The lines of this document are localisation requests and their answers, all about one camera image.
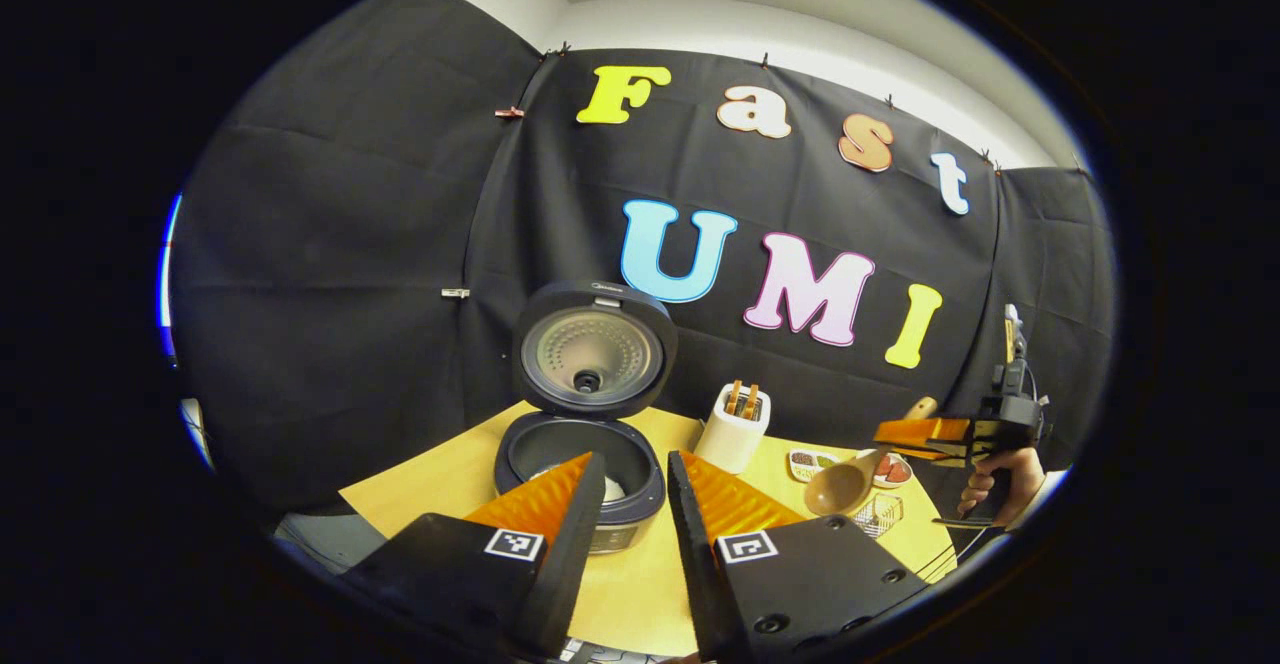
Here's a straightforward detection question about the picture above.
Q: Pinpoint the dark silver rice cooker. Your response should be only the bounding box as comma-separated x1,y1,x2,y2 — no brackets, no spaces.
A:
493,281,679,555

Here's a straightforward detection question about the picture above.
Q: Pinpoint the wooden spoon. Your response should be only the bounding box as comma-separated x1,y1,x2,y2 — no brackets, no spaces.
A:
803,396,939,518

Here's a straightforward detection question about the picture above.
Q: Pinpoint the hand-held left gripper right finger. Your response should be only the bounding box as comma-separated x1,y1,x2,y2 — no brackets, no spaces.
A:
667,449,931,663

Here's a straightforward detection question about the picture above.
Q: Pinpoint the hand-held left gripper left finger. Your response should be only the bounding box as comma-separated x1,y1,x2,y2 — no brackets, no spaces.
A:
340,451,609,660

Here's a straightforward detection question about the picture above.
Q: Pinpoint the white toaster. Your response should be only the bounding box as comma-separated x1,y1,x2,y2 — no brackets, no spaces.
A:
693,381,772,475

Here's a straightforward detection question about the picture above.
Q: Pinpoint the metal wire chopstick holder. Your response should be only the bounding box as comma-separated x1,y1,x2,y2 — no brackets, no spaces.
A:
850,492,904,540

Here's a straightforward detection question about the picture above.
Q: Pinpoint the white divided bean dish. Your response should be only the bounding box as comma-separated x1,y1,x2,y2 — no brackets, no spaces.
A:
787,449,841,485

